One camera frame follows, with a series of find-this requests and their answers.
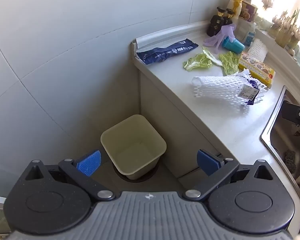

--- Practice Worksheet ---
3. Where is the black bottle with gold collar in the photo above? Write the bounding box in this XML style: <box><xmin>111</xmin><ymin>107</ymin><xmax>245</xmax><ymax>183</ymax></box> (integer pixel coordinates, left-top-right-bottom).
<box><xmin>206</xmin><ymin>7</ymin><xmax>226</xmax><ymax>37</ymax></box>
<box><xmin>224</xmin><ymin>8</ymin><xmax>236</xmax><ymax>27</ymax></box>

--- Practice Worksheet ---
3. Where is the row of sprouting garlic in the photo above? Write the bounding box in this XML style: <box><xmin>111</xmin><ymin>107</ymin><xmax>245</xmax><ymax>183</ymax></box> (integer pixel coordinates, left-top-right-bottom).
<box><xmin>261</xmin><ymin>0</ymin><xmax>300</xmax><ymax>51</ymax></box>

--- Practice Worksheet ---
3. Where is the purple instant noodle cup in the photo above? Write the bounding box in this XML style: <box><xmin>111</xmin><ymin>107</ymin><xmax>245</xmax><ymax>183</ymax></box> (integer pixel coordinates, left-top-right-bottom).
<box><xmin>240</xmin><ymin>1</ymin><xmax>258</xmax><ymax>22</ymax></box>

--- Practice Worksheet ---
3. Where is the white bottle with yellow cap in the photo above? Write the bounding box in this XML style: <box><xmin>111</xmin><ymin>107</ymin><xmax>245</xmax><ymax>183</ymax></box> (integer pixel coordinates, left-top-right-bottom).
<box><xmin>226</xmin><ymin>0</ymin><xmax>244</xmax><ymax>23</ymax></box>

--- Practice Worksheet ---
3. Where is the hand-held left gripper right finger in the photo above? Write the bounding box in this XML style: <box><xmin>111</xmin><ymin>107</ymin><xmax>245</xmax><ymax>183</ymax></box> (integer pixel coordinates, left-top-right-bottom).
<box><xmin>183</xmin><ymin>149</ymin><xmax>276</xmax><ymax>203</ymax></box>

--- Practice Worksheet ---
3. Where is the labelled white foam net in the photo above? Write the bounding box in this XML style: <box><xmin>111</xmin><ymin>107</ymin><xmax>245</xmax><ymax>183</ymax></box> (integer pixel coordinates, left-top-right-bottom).
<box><xmin>191</xmin><ymin>68</ymin><xmax>267</xmax><ymax>107</ymax></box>

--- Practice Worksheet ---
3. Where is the white-stemmed cabbage leaf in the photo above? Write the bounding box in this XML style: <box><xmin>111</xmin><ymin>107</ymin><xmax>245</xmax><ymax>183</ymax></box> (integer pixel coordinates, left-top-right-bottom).
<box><xmin>202</xmin><ymin>46</ymin><xmax>223</xmax><ymax>67</ymax></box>

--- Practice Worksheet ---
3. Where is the yellow printed carton box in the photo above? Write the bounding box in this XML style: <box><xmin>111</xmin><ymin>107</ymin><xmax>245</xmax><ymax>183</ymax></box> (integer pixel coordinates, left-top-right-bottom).
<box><xmin>238</xmin><ymin>52</ymin><xmax>276</xmax><ymax>89</ymax></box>

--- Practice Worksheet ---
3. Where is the plain white foam net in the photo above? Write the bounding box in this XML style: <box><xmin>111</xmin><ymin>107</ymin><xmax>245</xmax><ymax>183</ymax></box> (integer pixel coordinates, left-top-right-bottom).
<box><xmin>247</xmin><ymin>39</ymin><xmax>269</xmax><ymax>60</ymax></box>

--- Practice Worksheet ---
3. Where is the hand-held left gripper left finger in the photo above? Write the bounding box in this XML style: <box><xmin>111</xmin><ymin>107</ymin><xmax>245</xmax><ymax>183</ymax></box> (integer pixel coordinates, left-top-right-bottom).
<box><xmin>24</xmin><ymin>150</ymin><xmax>115</xmax><ymax>202</ymax></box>

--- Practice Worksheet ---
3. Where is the dark scouring pad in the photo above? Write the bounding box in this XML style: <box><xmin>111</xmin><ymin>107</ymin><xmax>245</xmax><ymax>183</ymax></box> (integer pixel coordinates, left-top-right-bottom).
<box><xmin>285</xmin><ymin>150</ymin><xmax>298</xmax><ymax>173</ymax></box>

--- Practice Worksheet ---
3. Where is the ribbed green cabbage leaf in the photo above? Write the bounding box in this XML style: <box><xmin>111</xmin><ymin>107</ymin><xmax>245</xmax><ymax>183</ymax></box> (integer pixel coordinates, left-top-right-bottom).
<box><xmin>219</xmin><ymin>51</ymin><xmax>241</xmax><ymax>76</ymax></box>

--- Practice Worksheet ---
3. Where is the clear spray bottle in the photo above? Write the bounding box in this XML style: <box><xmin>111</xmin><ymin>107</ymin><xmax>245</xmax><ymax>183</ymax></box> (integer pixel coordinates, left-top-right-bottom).
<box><xmin>244</xmin><ymin>22</ymin><xmax>257</xmax><ymax>46</ymax></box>

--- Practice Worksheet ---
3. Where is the stainless steel sink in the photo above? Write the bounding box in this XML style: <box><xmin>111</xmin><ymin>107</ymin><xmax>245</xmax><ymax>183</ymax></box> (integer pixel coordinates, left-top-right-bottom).
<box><xmin>260</xmin><ymin>86</ymin><xmax>300</xmax><ymax>198</ymax></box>

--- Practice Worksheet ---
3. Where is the dark blue plastic packet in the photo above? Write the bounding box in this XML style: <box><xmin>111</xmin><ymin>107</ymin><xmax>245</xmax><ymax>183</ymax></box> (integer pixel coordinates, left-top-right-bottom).
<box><xmin>136</xmin><ymin>38</ymin><xmax>199</xmax><ymax>65</ymax></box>

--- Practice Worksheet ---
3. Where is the purple rubber glove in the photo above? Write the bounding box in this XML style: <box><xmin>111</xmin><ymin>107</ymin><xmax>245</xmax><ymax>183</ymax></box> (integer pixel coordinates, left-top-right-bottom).
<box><xmin>203</xmin><ymin>24</ymin><xmax>237</xmax><ymax>54</ymax></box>

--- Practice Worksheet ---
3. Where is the cream plastic waste bin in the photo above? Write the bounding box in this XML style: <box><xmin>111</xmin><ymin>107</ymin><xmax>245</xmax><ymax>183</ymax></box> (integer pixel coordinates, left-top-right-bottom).
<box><xmin>100</xmin><ymin>114</ymin><xmax>167</xmax><ymax>180</ymax></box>

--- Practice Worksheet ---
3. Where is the blue plastic cup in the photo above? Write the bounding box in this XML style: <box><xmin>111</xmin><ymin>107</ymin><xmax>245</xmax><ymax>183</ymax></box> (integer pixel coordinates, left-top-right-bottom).
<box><xmin>222</xmin><ymin>36</ymin><xmax>245</xmax><ymax>54</ymax></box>

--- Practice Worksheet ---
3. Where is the clear plastic container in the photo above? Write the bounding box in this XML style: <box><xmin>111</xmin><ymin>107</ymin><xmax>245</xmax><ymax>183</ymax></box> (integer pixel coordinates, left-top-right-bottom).
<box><xmin>236</xmin><ymin>17</ymin><xmax>252</xmax><ymax>40</ymax></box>

